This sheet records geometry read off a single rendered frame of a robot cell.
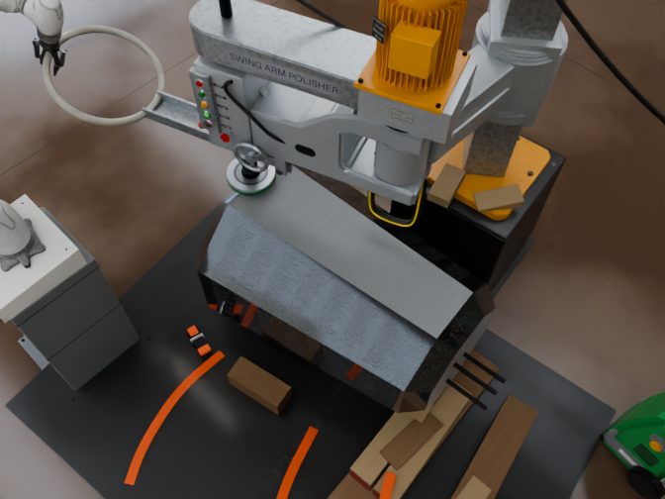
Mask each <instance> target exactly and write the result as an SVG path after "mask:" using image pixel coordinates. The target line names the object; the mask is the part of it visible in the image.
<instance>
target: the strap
mask: <svg viewBox="0 0 665 499"><path fill-rule="evenodd" d="M223 357H224V355H223V354H222V352H221V351H220V350H219V351H217V352H216V353H215V354H214V355H212V356H211V357H210V358H209V359H208V360H206V361H205V362H204V363H203V364H202V365H200V366H199V367H198V368H197V369H196V370H194V371H193V372H192V373H191V374H190V375H189V376H188V377H187V378H186V379H185V380H184V381H183V382H182V383H181V384H180V385H179V386H178V387H177V389H176V390H175V391H174V392H173V393H172V394H171V396H170V397H169V398H168V400H167V401H166V402H165V404H164V405H163V406H162V408H161V409H160V411H159V412H158V414H157V415H156V417H155V418H154V420H153V421H152V423H151V425H150V426H149V428H148V430H147V431H146V433H145V435H144V436H143V438H142V441H141V443H140V445H139V447H138V449H137V451H136V453H135V455H134V458H133V460H132V463H131V466H130V469H129V472H128V474H127V477H126V480H125V483H126V484H131V485H134V484H135V481H136V478H137V475H138V472H139V469H140V466H141V463H142V461H143V457H144V455H145V453H146V451H147V449H148V447H149V445H150V443H151V441H152V439H153V437H154V436H155V434H156V432H157V431H158V429H159V427H160V426H161V424H162V422H163V421H164V419H165V418H166V416H167V415H168V413H169V412H170V410H171V409H172V408H173V406H174V405H175V404H176V402H177V401H178V400H179V399H180V397H181V396H182V395H183V394H184V393H185V391H186V390H187V389H188V388H189V387H190V386H191V385H192V384H193V383H194V382H195V381H196V380H197V379H198V378H199V377H200V376H202V375H203V374H204V373H205V372H206V371H208V370H209V369H210V368H211V367H212V366H214V365H215V364H216V363H217V362H218V361H220V360H221V359H222V358H223ZM317 432H318V430H317V429H315V428H313V427H311V426H310V428H309V430H308V432H307V434H306V435H305V436H304V438H303V440H302V442H301V444H300V446H299V448H298V450H297V452H296V453H295V455H294V457H293V459H292V461H291V463H290V465H289V467H288V470H287V472H286V474H285V477H284V479H283V482H282V484H281V487H280V490H279V492H278V495H277V498H276V499H287V497H288V494H289V491H290V488H291V486H292V483H293V481H294V478H295V476H296V473H297V471H298V469H299V467H300V465H301V463H302V461H303V459H304V457H305V455H306V453H307V451H308V449H309V447H310V446H311V444H312V442H313V440H314V438H315V436H316V434H317ZM396 475H397V474H394V473H391V472H387V471H386V475H385V479H384V483H383V486H382V490H381V494H380V498H379V499H391V495H392V491H393V487H394V483H395V479H396Z"/></svg>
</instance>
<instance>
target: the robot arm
mask: <svg viewBox="0 0 665 499"><path fill-rule="evenodd" d="M0 11H2V12H4V13H21V14H23V15H25V16H26V17H27V18H29V19H30V20H31V21H32V22H33V23H34V24H35V25H36V26H37V34H38V37H39V40H37V39H36V38H34V39H33V41H32V44H33V46H34V50H35V58H39V59H40V64H43V60H44V56H45V54H46V51H49V52H50V53H51V55H52V57H53V60H54V65H53V76H56V74H57V71H58V70H59V69H60V68H61V67H63V65H64V62H65V55H66V53H67V50H63V49H61V48H60V45H59V40H60V38H61V30H62V26H63V20H64V15H63V8H62V4H61V2H60V0H0ZM40 46H41V47H42V48H43V50H42V54H40ZM58 51H60V60H59V57H58V53H57V52H58ZM46 249H47V248H46V247H45V245H43V244H42V243H41V241H40V239H39V237H38V235H37V234H36V232H35V230H34V228H33V226H32V221H31V220H30V219H28V218H27V219H24V220H23V218H22V217H21V216H20V214H19V213H18V212H17V211H16V210H15V209H14V208H13V207H12V206H11V205H10V204H8V203H7V202H5V201H3V200H1V199H0V264H1V269H2V270H3V271H4V272H7V271H9V270H10V269H11V268H12V267H14V266H15V265H17V264H19V263H21V264H22V265H23V266H24V267H25V268H29V267H31V264H30V260H29V258H30V257H32V256H34V255H36V254H38V253H42V252H44V251H46Z"/></svg>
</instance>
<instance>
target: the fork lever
mask: <svg viewBox="0 0 665 499"><path fill-rule="evenodd" d="M156 93H157V94H158V95H159V96H160V97H161V101H160V103H159V104H158V106H157V107H156V108H155V109H154V111H152V110H149V109H147V108H145V107H143V108H142V110H143V111H144V112H145V113H146V114H147V116H146V118H149V119H151V120H154V121H156V122H158V123H161V124H163V125H166V126H169V127H171V128H174V129H176V130H179V131H182V132H184V133H187V134H189V135H192V136H195V137H197V138H200V139H202V140H205V141H208V142H211V141H210V136H209V132H208V130H206V129H200V128H199V127H198V124H199V122H200V119H199V114H198V110H197V106H196V104H194V103H191V102H189V101H186V100H183V99H181V98H178V97H175V96H173V95H170V94H167V93H165V92H162V91H159V90H157V91H156ZM266 156H267V158H268V161H269V165H272V166H274V167H275V165H274V156H271V155H268V154H266ZM286 165H287V172H290V173H291V172H292V163H290V162H288V161H286ZM275 171H276V173H277V174H278V175H282V174H283V170H281V169H280V168H276V169H275Z"/></svg>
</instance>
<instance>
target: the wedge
mask: <svg viewBox="0 0 665 499"><path fill-rule="evenodd" d="M473 196H474V199H475V203H476V206H477V210H478V212H483V211H493V210H504V209H514V208H521V207H522V206H523V202H524V200H523V195H522V192H521V189H520V186H519V185H518V184H514V185H509V186H505V187H500V188H495V189H490V190H486V191H481V192H476V193H473Z"/></svg>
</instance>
